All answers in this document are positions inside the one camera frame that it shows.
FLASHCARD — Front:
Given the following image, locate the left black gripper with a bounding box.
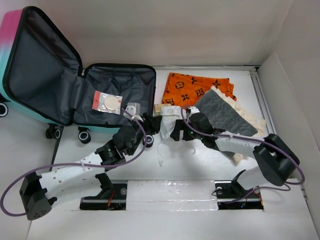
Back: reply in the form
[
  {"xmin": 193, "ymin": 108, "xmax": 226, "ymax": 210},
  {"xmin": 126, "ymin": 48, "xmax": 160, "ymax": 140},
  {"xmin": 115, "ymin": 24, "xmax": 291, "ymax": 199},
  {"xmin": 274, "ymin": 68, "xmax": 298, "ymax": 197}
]
[{"xmin": 127, "ymin": 113, "xmax": 161, "ymax": 156}]

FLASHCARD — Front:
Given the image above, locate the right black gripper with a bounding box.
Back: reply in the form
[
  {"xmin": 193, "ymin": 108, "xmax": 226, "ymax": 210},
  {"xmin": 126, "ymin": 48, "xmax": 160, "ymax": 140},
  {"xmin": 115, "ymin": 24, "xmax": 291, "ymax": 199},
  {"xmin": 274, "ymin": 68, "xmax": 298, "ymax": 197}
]
[{"xmin": 170, "ymin": 118, "xmax": 204, "ymax": 141}]

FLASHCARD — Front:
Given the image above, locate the small gold box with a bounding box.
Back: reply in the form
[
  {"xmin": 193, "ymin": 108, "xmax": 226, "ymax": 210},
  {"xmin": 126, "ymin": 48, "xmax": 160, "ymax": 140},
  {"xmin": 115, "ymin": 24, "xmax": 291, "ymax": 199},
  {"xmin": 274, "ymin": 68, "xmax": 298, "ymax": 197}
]
[{"xmin": 153, "ymin": 103, "xmax": 172, "ymax": 116}]

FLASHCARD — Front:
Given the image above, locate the white drawstring bag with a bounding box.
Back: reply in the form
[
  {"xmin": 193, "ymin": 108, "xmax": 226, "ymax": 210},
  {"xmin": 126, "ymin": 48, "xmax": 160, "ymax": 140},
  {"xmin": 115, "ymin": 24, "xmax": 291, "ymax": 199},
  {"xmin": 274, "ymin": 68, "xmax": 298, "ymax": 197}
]
[{"xmin": 156, "ymin": 105, "xmax": 197, "ymax": 167}]

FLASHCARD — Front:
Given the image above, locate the grey cream fleece blanket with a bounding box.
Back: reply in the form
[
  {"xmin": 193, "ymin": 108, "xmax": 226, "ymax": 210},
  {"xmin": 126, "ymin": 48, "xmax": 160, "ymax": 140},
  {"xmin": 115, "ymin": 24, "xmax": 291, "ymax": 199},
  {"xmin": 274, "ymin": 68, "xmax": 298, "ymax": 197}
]
[{"xmin": 193, "ymin": 86, "xmax": 267, "ymax": 167}]

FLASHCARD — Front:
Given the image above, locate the orange patterned towel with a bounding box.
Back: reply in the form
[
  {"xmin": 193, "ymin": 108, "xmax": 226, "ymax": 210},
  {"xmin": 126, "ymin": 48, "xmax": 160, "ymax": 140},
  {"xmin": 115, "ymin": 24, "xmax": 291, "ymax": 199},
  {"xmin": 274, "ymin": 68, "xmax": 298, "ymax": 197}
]
[{"xmin": 162, "ymin": 72, "xmax": 237, "ymax": 107}]

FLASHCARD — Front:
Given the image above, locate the clear packet with round pad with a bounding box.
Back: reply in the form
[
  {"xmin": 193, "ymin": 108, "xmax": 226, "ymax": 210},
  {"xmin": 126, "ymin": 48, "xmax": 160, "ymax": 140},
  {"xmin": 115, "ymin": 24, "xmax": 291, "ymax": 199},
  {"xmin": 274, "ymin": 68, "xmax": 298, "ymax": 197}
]
[{"xmin": 91, "ymin": 90, "xmax": 123, "ymax": 115}]

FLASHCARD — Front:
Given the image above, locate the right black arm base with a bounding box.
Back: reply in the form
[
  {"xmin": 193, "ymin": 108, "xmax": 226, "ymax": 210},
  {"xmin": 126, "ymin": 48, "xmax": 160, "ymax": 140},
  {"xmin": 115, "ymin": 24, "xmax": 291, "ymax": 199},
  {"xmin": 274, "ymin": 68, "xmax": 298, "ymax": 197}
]
[{"xmin": 211, "ymin": 180, "xmax": 264, "ymax": 210}]

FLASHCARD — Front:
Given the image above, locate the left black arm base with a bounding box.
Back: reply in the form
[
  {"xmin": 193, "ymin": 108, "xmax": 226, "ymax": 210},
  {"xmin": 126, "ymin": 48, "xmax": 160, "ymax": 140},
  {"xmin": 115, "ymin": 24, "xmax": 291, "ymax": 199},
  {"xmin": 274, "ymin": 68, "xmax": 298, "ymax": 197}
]
[{"xmin": 79, "ymin": 172, "xmax": 128, "ymax": 211}]

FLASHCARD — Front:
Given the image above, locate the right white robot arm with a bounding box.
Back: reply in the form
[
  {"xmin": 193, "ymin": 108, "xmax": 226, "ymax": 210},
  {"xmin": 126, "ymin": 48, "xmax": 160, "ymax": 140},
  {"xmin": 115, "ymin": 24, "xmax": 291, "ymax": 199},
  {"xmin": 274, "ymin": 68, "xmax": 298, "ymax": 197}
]
[{"xmin": 170, "ymin": 107, "xmax": 301, "ymax": 197}]

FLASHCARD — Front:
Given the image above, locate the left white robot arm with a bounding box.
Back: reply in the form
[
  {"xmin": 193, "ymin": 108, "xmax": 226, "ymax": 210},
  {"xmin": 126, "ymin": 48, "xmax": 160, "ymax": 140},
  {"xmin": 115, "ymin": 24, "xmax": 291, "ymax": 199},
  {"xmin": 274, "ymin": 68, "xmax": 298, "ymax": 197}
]
[{"xmin": 19, "ymin": 111, "xmax": 162, "ymax": 221}]

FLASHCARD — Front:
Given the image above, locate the teal pink open suitcase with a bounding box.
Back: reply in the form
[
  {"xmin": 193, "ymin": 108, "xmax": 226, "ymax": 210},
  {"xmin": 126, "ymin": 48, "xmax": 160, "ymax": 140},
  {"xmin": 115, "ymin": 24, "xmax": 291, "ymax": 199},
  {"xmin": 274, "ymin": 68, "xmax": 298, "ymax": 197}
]
[{"xmin": 0, "ymin": 6, "xmax": 156, "ymax": 144}]

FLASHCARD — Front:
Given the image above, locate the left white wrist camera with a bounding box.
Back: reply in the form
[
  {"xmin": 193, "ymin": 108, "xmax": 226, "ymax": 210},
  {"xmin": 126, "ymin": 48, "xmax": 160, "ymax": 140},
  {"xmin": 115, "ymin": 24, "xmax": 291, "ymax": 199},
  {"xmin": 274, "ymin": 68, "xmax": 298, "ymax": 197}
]
[{"xmin": 123, "ymin": 102, "xmax": 143, "ymax": 121}]

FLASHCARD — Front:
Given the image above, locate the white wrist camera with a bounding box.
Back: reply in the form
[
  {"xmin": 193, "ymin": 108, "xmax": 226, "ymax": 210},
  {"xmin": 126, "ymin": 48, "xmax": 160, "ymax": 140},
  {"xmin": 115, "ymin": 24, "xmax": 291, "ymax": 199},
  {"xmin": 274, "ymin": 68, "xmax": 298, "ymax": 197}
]
[
  {"xmin": 186, "ymin": 106, "xmax": 200, "ymax": 118},
  {"xmin": 123, "ymin": 102, "xmax": 143, "ymax": 121}
]

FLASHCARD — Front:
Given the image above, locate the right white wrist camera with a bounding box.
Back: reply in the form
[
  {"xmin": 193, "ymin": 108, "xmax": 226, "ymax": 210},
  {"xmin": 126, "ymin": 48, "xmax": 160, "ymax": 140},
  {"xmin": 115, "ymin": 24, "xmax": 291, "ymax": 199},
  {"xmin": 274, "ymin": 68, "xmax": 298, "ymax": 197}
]
[{"xmin": 186, "ymin": 106, "xmax": 200, "ymax": 118}]

